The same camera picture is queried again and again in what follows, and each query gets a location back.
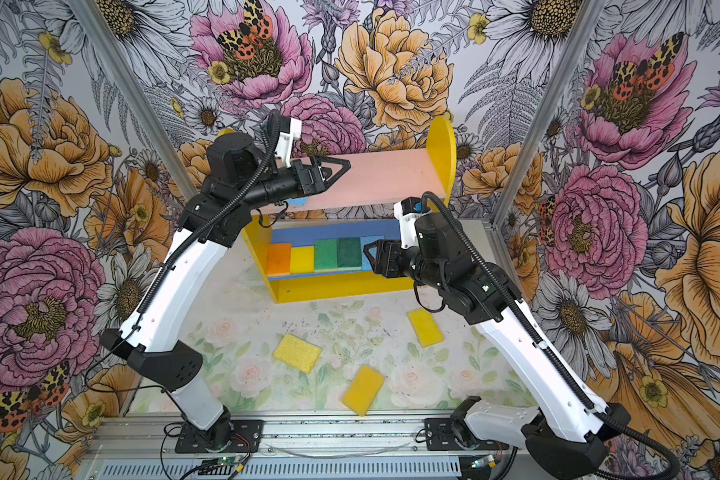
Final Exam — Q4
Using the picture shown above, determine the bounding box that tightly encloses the dark green sponge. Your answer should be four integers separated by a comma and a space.
338, 237, 363, 271

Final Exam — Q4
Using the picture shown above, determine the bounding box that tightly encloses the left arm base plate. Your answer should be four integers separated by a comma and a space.
175, 419, 264, 454

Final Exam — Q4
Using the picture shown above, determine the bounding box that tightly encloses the small yellow sponge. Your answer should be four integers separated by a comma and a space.
407, 309, 445, 348

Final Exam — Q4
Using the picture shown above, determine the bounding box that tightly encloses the golden yellow sponge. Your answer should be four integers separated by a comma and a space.
341, 365, 384, 416

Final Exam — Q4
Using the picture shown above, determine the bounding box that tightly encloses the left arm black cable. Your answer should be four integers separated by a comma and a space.
83, 110, 283, 397

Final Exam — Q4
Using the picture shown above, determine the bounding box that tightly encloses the aluminium front rail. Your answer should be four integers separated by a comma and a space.
83, 410, 601, 460

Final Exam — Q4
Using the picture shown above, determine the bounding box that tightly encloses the bright yellow sponge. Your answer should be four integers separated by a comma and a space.
289, 245, 315, 275

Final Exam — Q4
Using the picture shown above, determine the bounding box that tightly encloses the yellow porous sponge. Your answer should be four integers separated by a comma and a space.
273, 334, 322, 374

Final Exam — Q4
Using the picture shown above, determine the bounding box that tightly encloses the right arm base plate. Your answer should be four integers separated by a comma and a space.
424, 417, 511, 452

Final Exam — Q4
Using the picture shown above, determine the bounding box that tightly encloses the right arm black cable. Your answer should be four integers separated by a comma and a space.
419, 191, 682, 480

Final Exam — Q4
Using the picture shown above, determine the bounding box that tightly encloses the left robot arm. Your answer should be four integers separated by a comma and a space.
101, 132, 351, 451

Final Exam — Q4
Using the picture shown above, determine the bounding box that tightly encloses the light green sponge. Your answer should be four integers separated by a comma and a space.
314, 239, 338, 273

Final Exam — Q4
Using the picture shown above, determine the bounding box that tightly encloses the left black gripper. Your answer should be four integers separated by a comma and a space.
240, 153, 352, 208

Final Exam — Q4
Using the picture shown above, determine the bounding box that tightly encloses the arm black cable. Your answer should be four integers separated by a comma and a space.
419, 191, 682, 480
83, 110, 283, 397

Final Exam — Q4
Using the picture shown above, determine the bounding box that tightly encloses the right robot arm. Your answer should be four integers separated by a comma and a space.
364, 211, 629, 479

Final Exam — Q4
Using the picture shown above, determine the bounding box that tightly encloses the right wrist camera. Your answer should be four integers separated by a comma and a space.
394, 197, 423, 250

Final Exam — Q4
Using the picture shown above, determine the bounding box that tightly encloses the yellow wooden shelf unit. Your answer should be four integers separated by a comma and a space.
241, 117, 457, 303

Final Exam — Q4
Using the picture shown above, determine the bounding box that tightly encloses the blue porous sponge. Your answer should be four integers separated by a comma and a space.
288, 197, 308, 206

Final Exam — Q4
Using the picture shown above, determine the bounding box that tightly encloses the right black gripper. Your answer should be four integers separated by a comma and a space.
363, 238, 448, 290

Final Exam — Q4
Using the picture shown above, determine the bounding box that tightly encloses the orange sponge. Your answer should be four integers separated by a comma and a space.
265, 243, 292, 278

